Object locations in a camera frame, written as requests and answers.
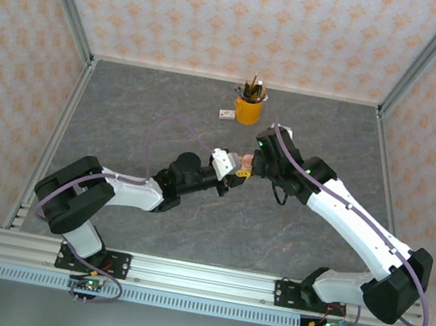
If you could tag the black pen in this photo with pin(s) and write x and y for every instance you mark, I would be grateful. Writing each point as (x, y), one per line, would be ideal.
(247, 91)

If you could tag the aluminium frame back rail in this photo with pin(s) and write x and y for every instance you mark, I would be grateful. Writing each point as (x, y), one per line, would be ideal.
(175, 69)

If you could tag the aluminium frame side rail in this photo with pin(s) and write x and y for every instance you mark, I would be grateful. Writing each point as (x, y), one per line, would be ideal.
(67, 111)
(386, 159)

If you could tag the yellow pen cup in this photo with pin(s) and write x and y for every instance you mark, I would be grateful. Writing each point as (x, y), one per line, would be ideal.
(247, 111)

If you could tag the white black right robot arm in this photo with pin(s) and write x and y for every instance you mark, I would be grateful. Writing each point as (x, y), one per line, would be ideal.
(357, 234)

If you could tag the yellow pencil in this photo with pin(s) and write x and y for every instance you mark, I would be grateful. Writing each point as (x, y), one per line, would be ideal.
(255, 78)

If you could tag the blue pen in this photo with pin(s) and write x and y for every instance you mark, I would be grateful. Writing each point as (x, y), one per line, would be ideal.
(238, 89)

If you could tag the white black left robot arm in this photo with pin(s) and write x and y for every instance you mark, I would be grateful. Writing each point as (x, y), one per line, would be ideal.
(132, 192)

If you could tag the white capped marker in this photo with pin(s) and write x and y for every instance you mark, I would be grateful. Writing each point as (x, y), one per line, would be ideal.
(260, 84)

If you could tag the white red eraser box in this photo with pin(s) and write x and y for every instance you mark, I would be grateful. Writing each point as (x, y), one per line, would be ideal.
(226, 114)

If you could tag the aluminium front mounting rail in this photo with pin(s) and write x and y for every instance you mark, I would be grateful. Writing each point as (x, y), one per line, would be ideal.
(202, 278)

